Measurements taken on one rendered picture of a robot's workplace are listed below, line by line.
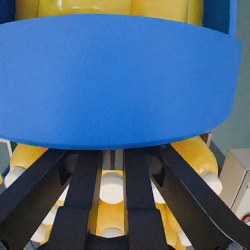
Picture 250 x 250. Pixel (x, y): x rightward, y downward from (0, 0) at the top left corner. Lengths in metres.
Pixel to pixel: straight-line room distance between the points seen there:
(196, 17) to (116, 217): 0.34
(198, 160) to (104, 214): 0.19
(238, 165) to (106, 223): 0.26
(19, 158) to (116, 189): 0.16
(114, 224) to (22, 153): 0.20
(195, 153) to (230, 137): 1.38
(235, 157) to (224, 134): 1.28
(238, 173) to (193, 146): 0.10
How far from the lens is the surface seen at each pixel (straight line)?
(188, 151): 0.35
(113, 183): 0.27
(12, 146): 0.46
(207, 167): 0.33
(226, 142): 1.72
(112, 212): 0.39
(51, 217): 0.35
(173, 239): 0.46
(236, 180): 0.40
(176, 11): 0.18
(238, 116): 1.68
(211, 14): 0.27
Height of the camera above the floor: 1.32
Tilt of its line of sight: 68 degrees down
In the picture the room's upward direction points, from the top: 176 degrees clockwise
